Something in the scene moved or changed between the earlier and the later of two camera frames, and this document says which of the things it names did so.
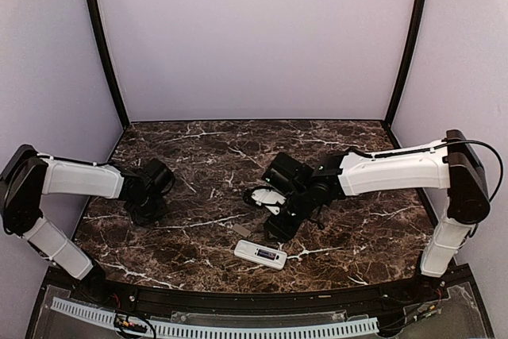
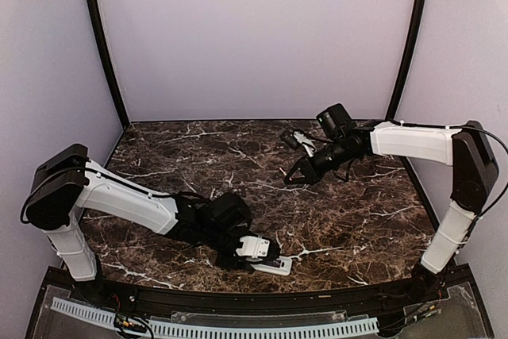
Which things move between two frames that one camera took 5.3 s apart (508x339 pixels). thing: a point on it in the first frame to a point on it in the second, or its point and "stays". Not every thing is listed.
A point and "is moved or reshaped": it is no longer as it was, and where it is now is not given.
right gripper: (282, 232) to (312, 174)
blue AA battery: (267, 254) is moved or reshaped
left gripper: (140, 221) to (224, 263)
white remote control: (260, 254) is moved or reshaped
